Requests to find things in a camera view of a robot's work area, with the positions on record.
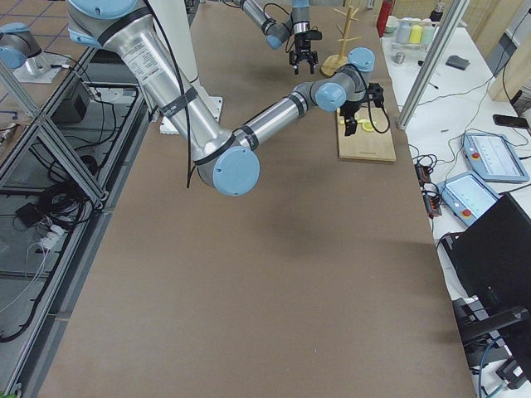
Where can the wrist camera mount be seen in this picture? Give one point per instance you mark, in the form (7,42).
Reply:
(375,94)
(314,35)

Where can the teach pendant tablet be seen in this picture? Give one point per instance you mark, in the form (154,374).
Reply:
(493,159)
(468,196)

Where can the grey cup on tray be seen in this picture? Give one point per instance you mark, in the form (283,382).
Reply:
(403,32)

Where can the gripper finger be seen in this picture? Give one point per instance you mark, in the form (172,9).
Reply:
(348,126)
(353,126)
(312,57)
(294,59)

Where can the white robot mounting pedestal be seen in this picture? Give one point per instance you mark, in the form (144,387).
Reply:
(178,62)

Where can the far teach pendant tablet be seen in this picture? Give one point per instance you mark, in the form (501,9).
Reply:
(493,159)

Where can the lemon slice beside knife blade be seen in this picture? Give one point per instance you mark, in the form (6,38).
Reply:
(366,126)

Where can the wooden cup storage rack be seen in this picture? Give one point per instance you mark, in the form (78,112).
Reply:
(333,62)

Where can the red cylinder bottle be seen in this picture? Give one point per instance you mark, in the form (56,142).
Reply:
(383,15)

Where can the light blue cup on tray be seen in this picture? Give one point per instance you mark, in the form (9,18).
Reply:
(427,34)

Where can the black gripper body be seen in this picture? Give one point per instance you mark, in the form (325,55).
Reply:
(302,46)
(350,109)

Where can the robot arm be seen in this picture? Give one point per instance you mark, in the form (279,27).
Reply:
(295,31)
(149,36)

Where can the yellow cup on tray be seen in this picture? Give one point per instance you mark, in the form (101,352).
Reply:
(415,34)

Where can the near teach pendant tablet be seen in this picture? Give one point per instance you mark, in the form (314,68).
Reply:
(468,196)

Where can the aluminium frame post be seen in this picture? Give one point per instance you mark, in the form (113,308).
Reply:
(438,46)

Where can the black smartphone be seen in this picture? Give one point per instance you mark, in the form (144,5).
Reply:
(510,121)

